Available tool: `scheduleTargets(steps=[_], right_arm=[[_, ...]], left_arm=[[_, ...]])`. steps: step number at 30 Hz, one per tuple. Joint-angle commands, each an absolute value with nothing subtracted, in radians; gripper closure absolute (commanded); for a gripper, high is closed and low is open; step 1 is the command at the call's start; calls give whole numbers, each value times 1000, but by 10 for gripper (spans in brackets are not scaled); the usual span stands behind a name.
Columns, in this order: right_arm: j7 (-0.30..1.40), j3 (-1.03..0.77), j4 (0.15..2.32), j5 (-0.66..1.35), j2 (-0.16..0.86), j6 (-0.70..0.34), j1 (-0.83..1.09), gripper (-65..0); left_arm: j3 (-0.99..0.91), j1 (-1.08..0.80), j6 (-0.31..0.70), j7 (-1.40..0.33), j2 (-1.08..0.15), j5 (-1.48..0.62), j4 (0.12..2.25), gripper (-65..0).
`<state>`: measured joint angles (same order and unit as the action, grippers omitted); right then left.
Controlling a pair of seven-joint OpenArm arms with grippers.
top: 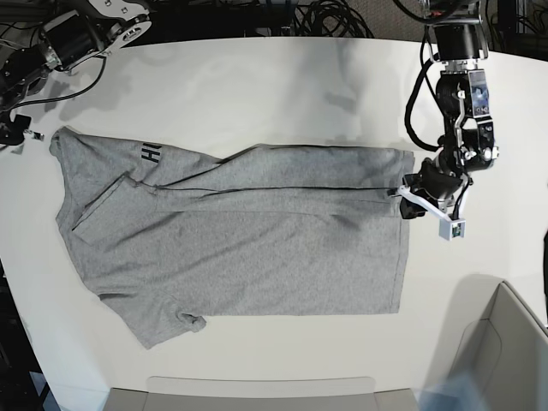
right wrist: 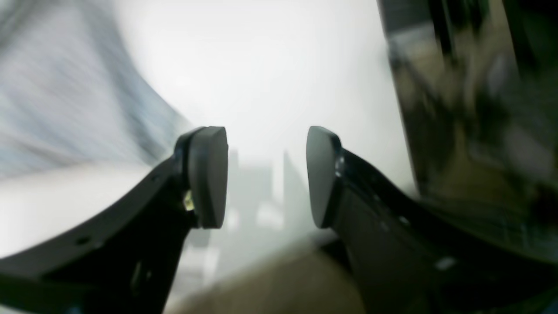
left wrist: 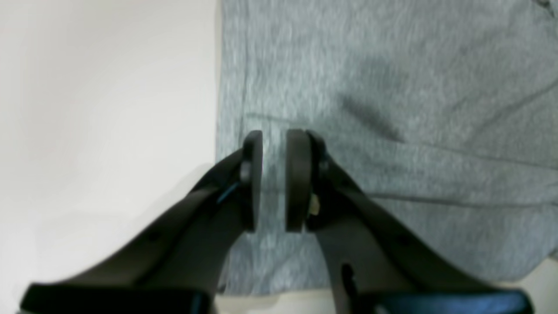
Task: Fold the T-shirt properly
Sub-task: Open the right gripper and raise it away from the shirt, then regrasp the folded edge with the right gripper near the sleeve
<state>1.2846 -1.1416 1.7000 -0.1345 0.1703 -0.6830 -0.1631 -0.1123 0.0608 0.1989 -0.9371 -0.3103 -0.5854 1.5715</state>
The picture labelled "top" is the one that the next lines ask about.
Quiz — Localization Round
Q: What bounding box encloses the grey storage bin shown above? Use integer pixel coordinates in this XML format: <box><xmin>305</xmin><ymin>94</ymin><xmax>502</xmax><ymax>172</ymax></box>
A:
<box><xmin>104</xmin><ymin>377</ymin><xmax>419</xmax><ymax>410</ymax></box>
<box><xmin>419</xmin><ymin>282</ymin><xmax>547</xmax><ymax>410</ymax></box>

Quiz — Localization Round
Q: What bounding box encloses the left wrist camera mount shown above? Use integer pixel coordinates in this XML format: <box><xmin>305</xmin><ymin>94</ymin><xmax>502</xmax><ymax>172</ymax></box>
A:
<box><xmin>396</xmin><ymin>185</ymin><xmax>466</xmax><ymax>241</ymax></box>

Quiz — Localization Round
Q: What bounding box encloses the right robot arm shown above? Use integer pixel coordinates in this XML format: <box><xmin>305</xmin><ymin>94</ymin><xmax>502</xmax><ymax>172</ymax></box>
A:
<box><xmin>1</xmin><ymin>0</ymin><xmax>152</xmax><ymax>146</ymax></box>

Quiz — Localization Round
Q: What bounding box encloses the grey T-shirt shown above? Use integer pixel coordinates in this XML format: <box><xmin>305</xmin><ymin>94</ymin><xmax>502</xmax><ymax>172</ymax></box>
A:
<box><xmin>50</xmin><ymin>128</ymin><xmax>414</xmax><ymax>348</ymax></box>

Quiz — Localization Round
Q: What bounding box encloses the grey storage bin right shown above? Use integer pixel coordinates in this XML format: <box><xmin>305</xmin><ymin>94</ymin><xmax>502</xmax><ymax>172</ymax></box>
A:
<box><xmin>419</xmin><ymin>282</ymin><xmax>547</xmax><ymax>410</ymax></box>

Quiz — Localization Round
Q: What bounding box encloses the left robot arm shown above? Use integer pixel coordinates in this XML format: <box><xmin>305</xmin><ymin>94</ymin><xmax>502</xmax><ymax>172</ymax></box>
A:
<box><xmin>392</xmin><ymin>1</ymin><xmax>498</xmax><ymax>221</ymax></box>

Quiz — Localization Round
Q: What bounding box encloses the grey storage bin front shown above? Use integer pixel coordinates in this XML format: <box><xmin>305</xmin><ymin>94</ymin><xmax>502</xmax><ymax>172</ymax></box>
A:
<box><xmin>104</xmin><ymin>377</ymin><xmax>419</xmax><ymax>410</ymax></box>

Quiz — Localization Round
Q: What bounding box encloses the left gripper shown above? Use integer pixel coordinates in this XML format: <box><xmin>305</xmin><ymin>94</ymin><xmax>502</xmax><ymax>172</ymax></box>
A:
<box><xmin>387</xmin><ymin>158</ymin><xmax>473</xmax><ymax>220</ymax></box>

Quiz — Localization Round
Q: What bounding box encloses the black coiled cables background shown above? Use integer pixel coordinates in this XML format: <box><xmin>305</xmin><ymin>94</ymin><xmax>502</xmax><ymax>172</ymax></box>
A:
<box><xmin>256</xmin><ymin>0</ymin><xmax>376</xmax><ymax>39</ymax></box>

